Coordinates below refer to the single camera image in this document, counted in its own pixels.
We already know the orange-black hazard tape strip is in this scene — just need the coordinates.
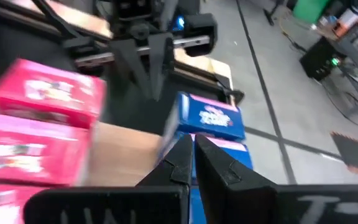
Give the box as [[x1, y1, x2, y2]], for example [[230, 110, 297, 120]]
[[330, 131, 358, 182]]

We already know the red Froot Loops cereal box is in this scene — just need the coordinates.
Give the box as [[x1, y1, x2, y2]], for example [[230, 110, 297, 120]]
[[0, 111, 92, 187], [0, 58, 107, 130], [0, 183, 48, 224]]

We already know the green panel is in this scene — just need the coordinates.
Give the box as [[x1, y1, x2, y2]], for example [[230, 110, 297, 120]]
[[292, 0, 334, 25]]

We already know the black computer tower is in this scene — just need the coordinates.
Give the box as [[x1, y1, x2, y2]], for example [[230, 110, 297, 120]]
[[299, 36, 345, 82]]

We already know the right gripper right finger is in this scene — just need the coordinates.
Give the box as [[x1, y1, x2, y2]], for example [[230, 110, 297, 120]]
[[195, 133, 358, 224]]

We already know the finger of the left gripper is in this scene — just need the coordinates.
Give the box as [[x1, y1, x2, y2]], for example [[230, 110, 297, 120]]
[[147, 32, 176, 102], [109, 39, 151, 98]]

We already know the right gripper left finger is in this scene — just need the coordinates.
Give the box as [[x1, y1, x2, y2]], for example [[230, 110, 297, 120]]
[[22, 133, 195, 224]]

